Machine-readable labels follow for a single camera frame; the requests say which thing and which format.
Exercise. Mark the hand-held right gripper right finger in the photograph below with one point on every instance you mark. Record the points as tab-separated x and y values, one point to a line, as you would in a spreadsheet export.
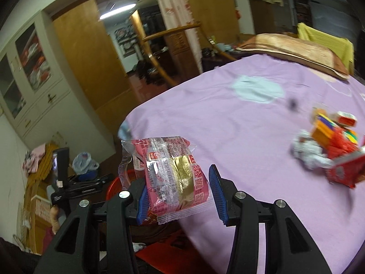
216	194

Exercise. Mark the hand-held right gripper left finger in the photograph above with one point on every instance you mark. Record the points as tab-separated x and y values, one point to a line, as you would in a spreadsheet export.
142	205

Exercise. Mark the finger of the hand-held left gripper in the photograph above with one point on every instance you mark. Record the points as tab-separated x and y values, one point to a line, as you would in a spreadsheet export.
85	189
91	179

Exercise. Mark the red plastic basket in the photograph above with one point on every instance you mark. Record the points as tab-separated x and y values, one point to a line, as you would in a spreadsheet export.
114	189

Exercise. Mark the pink snack packet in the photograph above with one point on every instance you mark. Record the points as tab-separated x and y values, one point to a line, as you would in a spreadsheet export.
171	171

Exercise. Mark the yellow paper wrapper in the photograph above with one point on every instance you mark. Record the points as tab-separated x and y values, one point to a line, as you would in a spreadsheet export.
322	132

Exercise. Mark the red snack packet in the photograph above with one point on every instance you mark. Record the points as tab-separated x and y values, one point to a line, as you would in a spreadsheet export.
345	171

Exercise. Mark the red wrapper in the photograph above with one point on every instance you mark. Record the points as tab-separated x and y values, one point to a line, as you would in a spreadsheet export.
342	145

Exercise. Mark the small red white carton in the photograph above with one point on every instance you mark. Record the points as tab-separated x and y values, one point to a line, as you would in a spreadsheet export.
346	118

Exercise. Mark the person's left forearm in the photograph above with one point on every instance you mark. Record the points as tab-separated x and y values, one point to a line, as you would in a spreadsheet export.
48	241

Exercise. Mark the person's left hand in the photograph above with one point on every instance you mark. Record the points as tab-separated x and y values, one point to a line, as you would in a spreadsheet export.
54	217

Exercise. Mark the bin with white plastic bag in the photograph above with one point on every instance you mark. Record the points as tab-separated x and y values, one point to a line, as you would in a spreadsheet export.
84	162

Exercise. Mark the pink cloth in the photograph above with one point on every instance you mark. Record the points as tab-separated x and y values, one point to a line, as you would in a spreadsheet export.
34	159

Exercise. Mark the red patterned cloth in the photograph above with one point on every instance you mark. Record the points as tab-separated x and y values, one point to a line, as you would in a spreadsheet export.
171	254

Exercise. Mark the white cabinet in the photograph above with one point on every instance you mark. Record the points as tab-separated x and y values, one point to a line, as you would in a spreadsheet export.
57	111

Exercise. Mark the lilac bedsheet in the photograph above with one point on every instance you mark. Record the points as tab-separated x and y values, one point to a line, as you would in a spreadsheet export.
228	125

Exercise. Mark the wooden door panel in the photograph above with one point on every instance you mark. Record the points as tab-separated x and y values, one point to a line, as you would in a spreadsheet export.
85	62

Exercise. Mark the wooden armchair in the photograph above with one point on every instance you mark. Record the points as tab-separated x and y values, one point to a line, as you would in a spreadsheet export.
159	62

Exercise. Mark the brown pillow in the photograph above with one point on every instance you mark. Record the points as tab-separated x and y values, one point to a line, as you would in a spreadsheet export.
290	48

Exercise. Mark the ceiling lamp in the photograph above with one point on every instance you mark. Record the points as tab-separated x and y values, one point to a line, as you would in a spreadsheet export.
117	10

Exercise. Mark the white floral curtain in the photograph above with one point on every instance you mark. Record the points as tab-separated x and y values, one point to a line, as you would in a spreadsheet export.
176	20

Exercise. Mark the yellow towel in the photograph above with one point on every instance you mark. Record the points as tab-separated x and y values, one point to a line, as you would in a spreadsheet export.
322	37

